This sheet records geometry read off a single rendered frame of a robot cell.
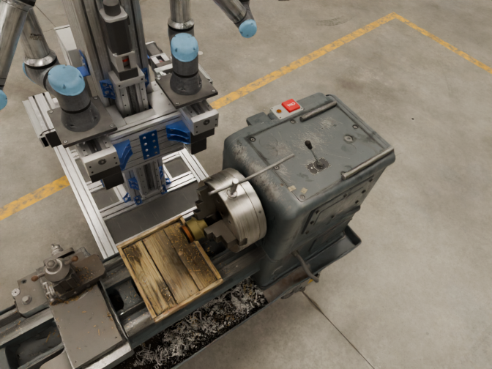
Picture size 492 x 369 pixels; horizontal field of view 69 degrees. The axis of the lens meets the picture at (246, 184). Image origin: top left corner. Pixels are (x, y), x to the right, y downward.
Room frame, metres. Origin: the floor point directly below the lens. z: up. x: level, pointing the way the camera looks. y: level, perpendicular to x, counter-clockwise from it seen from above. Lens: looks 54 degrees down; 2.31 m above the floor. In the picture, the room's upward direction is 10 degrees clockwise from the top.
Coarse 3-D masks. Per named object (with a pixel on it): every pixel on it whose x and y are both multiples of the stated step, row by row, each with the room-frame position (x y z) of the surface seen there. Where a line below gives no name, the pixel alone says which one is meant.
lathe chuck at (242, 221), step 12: (204, 180) 0.79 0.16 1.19; (216, 180) 0.77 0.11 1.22; (228, 180) 0.77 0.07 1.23; (240, 192) 0.73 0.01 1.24; (216, 204) 0.71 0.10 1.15; (228, 204) 0.67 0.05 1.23; (240, 204) 0.68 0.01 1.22; (228, 216) 0.65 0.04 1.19; (240, 216) 0.65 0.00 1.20; (252, 216) 0.66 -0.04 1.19; (240, 228) 0.62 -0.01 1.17; (252, 228) 0.64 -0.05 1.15; (240, 240) 0.59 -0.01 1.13; (252, 240) 0.62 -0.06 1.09
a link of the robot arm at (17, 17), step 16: (0, 0) 0.93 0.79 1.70; (16, 0) 0.93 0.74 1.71; (32, 0) 0.97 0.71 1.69; (0, 16) 0.90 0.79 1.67; (16, 16) 0.92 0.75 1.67; (0, 32) 0.88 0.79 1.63; (16, 32) 0.90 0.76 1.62; (0, 48) 0.85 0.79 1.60; (0, 64) 0.83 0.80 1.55; (0, 80) 0.81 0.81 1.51; (0, 96) 0.77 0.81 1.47
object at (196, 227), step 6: (186, 222) 0.64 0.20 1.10; (192, 222) 0.64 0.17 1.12; (198, 222) 0.65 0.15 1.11; (204, 222) 0.65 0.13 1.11; (180, 228) 0.61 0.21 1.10; (186, 228) 0.61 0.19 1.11; (192, 228) 0.61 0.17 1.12; (198, 228) 0.62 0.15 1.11; (186, 234) 0.59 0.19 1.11; (192, 234) 0.60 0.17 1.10; (198, 234) 0.60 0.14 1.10; (186, 240) 0.59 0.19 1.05; (192, 240) 0.58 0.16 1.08
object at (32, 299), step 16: (32, 288) 0.36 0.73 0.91; (16, 304) 0.30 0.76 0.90; (32, 304) 0.31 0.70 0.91; (48, 304) 0.31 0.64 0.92; (128, 336) 0.26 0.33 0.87; (64, 352) 0.17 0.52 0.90; (112, 352) 0.19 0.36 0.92; (128, 352) 0.20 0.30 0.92; (48, 368) 0.12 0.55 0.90; (64, 368) 0.12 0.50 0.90; (96, 368) 0.14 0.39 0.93
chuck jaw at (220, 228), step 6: (222, 222) 0.67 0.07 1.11; (204, 228) 0.63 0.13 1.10; (210, 228) 0.63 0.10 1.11; (216, 228) 0.63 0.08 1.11; (222, 228) 0.64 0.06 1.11; (228, 228) 0.64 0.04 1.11; (204, 234) 0.62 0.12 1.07; (210, 234) 0.61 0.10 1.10; (216, 234) 0.61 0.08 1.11; (222, 234) 0.61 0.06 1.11; (228, 234) 0.61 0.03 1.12; (216, 240) 0.59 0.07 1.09; (222, 240) 0.60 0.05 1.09; (228, 240) 0.59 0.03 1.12; (234, 240) 0.60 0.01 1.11; (228, 246) 0.58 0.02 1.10
